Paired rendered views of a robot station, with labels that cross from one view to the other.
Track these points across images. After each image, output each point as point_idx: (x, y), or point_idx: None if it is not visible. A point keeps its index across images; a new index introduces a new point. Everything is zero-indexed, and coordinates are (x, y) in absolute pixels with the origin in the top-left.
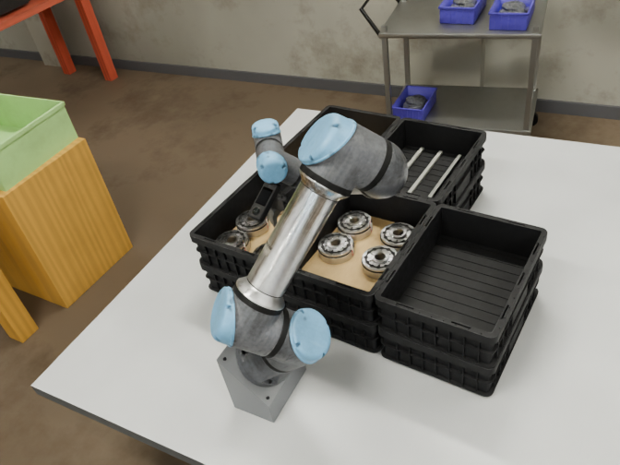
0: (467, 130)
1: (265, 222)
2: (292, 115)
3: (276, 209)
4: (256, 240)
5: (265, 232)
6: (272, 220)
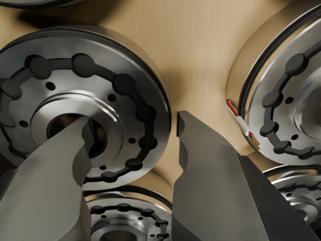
0: None
1: (247, 113)
2: None
3: (174, 239)
4: (241, 6)
5: (228, 74)
6: (192, 136)
